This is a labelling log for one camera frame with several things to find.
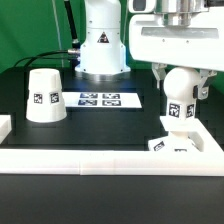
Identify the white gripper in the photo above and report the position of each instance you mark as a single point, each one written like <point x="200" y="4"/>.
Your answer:
<point x="187" y="33"/>

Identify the white lamp bulb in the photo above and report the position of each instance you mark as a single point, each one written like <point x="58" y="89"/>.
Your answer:
<point x="179" y="86"/>

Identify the white lamp base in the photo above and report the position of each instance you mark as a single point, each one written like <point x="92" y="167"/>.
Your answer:
<point x="177" y="139"/>

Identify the white lamp shade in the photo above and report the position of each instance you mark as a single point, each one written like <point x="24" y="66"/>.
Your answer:
<point x="45" y="102"/>

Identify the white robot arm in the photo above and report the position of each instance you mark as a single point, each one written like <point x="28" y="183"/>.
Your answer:
<point x="102" y="52"/>

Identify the white marker sheet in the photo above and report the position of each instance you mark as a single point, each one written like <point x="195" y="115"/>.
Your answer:
<point x="101" y="100"/>

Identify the white fence frame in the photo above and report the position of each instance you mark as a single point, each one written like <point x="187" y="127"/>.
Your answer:
<point x="32" y="161"/>

